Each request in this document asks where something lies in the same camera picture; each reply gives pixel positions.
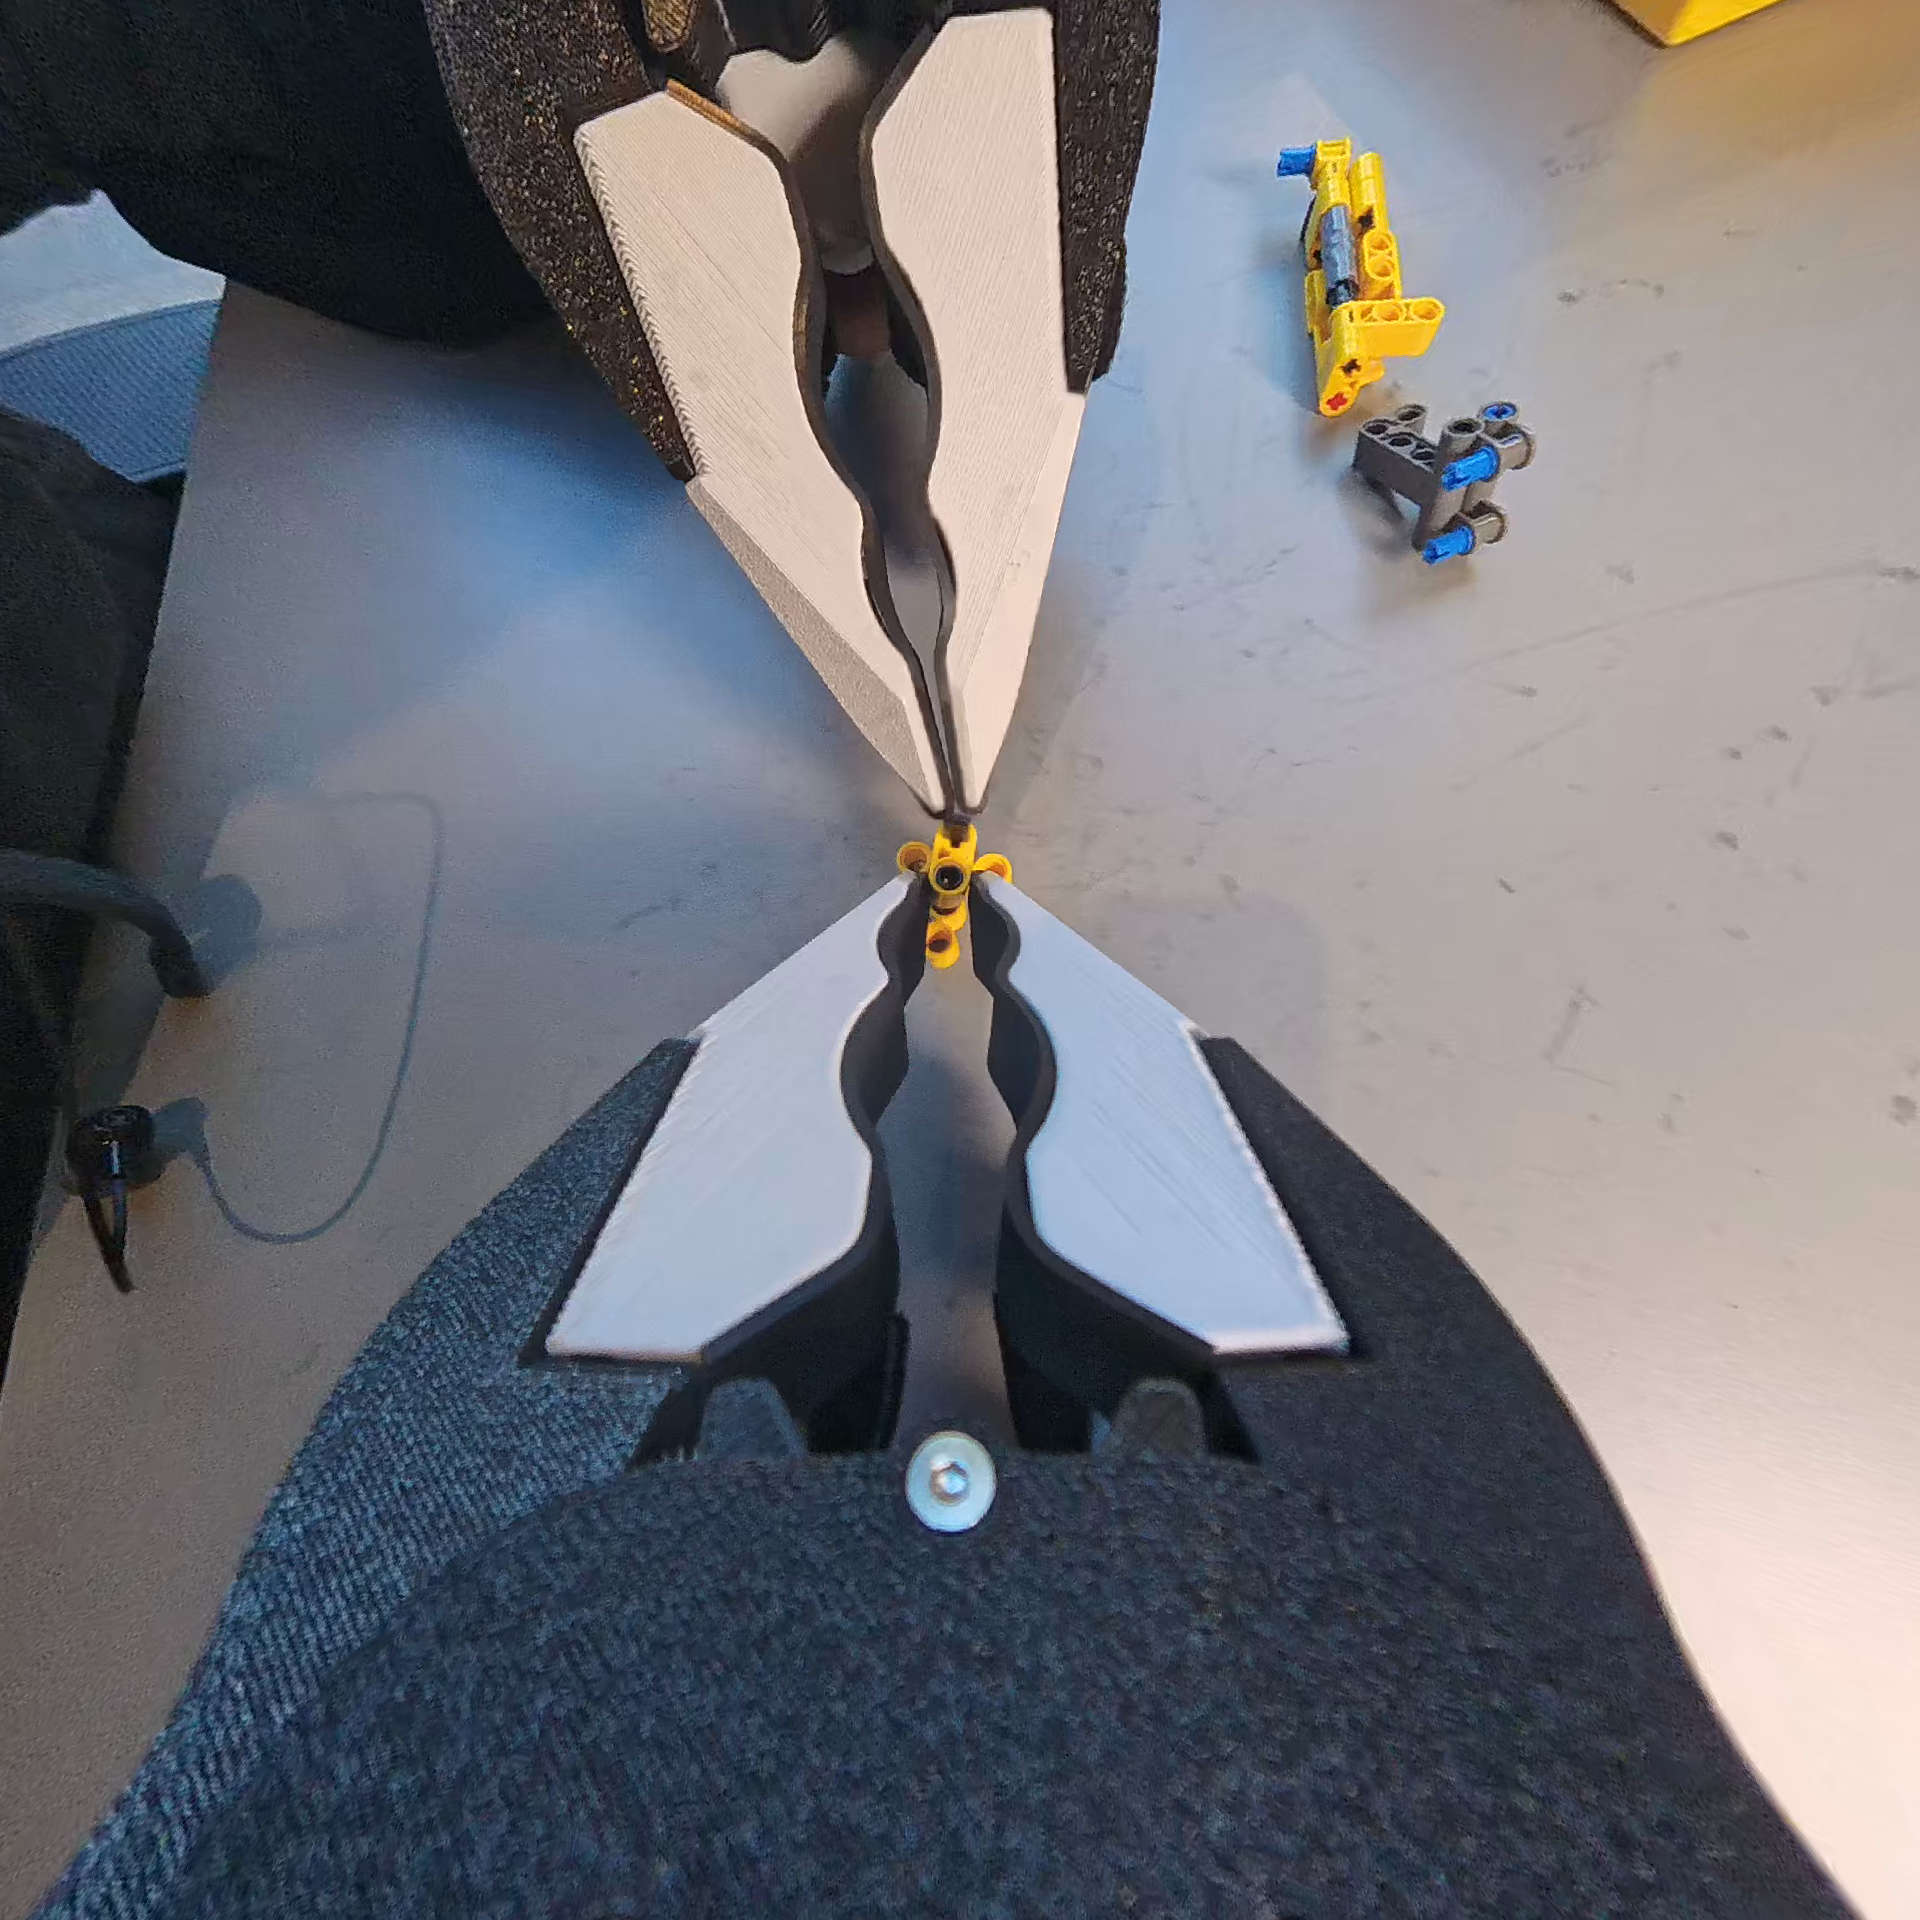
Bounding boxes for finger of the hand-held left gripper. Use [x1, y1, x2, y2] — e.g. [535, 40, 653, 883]
[574, 78, 962, 812]
[867, 4, 1089, 817]

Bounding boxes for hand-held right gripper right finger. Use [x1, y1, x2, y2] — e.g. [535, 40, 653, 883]
[966, 874, 1352, 1360]

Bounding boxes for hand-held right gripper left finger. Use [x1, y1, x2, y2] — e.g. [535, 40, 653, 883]
[544, 874, 937, 1369]

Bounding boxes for yellow multi-ring connector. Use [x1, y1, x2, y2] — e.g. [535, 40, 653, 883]
[895, 843, 1017, 972]

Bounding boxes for yellow beam assembly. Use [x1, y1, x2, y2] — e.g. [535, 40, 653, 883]
[1279, 138, 1447, 418]

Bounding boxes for grey angled beam assembly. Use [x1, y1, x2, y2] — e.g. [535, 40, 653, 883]
[1354, 403, 1537, 565]

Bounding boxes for small grey connector blue pins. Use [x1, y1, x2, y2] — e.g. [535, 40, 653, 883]
[1432, 403, 1537, 499]

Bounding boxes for person's left forearm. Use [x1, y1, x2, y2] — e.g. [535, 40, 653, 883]
[0, 0, 558, 349]

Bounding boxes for grey office chair seat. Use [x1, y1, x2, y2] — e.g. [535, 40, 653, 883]
[0, 195, 228, 487]

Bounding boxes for person's torso black hoodie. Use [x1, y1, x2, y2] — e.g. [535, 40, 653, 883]
[0, 404, 265, 1301]

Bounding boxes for yellow parts bin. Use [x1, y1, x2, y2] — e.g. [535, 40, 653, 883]
[1613, 0, 1789, 48]

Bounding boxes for thin grey cable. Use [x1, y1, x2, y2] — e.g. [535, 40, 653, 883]
[195, 792, 444, 1248]

